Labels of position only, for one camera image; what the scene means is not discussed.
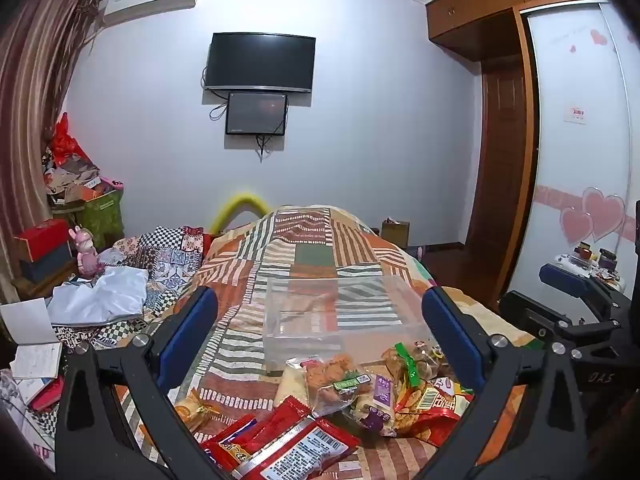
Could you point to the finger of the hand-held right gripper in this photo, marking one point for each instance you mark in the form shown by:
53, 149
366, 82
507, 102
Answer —
525, 312
565, 276

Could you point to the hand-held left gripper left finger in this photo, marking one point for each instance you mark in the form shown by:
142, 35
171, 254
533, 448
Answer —
200, 312

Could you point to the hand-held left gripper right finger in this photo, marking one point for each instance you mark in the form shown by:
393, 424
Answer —
450, 330

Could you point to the clear packet with green strip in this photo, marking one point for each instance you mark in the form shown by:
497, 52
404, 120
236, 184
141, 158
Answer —
407, 362

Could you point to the red yellow chips packet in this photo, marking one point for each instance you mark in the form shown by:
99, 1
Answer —
430, 405

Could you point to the purple label egg roll packet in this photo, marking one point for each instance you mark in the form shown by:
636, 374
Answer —
380, 395

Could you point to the beige cake packet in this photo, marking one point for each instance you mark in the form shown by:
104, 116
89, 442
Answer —
290, 387

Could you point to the clear fried snack packet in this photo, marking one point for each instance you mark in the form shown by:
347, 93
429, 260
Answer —
332, 372

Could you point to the clear plastic container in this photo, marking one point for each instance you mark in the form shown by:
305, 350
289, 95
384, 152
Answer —
325, 320

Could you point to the red snack packet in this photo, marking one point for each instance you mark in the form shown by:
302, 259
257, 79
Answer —
235, 442

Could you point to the red packet with silver stripe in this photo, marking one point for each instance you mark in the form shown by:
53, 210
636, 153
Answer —
300, 452

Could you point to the checkered patterned quilt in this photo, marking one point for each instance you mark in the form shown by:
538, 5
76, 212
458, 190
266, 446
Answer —
170, 260

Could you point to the pale blue cloth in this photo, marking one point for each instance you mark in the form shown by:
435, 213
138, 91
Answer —
110, 295

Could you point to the orange gold snack packet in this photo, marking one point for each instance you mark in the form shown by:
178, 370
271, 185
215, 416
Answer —
195, 410

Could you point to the small cardboard box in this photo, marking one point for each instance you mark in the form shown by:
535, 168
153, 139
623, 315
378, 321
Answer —
395, 235

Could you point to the white wardrobe door with hearts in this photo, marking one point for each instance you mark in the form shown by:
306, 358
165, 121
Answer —
575, 160

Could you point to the yellow foam tube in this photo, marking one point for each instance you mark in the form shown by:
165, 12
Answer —
240, 200

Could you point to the pink rabbit toy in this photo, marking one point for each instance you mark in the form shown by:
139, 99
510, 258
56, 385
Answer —
85, 255

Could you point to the patchwork blanket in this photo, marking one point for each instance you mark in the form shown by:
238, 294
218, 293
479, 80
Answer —
310, 240

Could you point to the brown wooden door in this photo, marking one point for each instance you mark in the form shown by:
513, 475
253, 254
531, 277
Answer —
500, 160

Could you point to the green gift box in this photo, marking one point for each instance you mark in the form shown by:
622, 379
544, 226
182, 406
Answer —
100, 220

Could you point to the dark grey box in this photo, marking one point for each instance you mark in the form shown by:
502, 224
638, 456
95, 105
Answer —
47, 266

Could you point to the white red sticker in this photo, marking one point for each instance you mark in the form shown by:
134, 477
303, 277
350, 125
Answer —
575, 113

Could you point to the open white notebook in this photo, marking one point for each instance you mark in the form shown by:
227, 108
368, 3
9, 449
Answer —
37, 360

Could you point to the red book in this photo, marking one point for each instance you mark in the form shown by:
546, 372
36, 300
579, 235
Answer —
47, 395

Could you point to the white cardboard sheet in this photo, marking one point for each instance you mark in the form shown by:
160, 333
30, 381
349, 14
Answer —
25, 320

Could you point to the red gift box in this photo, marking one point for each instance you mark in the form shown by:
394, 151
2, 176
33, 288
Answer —
40, 237

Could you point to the pile of printed paper bags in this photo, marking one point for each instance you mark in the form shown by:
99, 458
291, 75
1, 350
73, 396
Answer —
75, 172

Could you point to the red plastic bag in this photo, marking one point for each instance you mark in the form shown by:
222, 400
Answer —
65, 142

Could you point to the striped brown curtain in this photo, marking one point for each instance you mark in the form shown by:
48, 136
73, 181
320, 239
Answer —
30, 110

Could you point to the wooden overhead cabinet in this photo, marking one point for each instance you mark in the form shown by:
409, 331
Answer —
475, 10

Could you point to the small wall monitor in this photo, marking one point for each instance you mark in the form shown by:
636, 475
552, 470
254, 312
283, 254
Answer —
255, 112

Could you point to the black wall television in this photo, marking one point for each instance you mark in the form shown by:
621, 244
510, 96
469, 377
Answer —
260, 62

